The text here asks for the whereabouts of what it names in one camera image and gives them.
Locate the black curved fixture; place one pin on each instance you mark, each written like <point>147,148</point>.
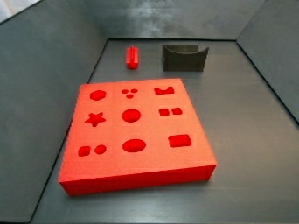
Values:
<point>183,58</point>

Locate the red star prism peg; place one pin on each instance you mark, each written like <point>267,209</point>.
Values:
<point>132,57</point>

